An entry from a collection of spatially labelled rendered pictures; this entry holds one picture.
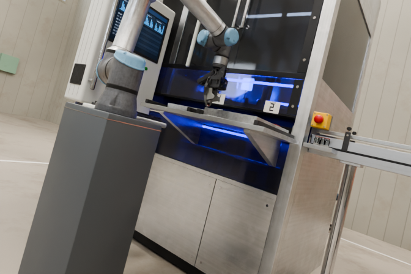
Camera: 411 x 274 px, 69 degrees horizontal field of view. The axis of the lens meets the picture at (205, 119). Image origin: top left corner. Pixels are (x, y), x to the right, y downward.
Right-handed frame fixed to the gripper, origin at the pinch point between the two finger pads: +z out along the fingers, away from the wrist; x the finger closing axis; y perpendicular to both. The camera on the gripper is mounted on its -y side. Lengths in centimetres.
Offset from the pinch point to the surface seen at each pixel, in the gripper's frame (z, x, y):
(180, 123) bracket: 13.3, 0.2, -14.5
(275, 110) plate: -5.0, 19.9, 28.5
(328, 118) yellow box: -5, 20, 55
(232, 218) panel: 54, 19, 20
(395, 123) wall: -63, 371, 50
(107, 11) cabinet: -36, -33, -56
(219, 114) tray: 5.6, -17.5, 21.3
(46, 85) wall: -6, 308, -862
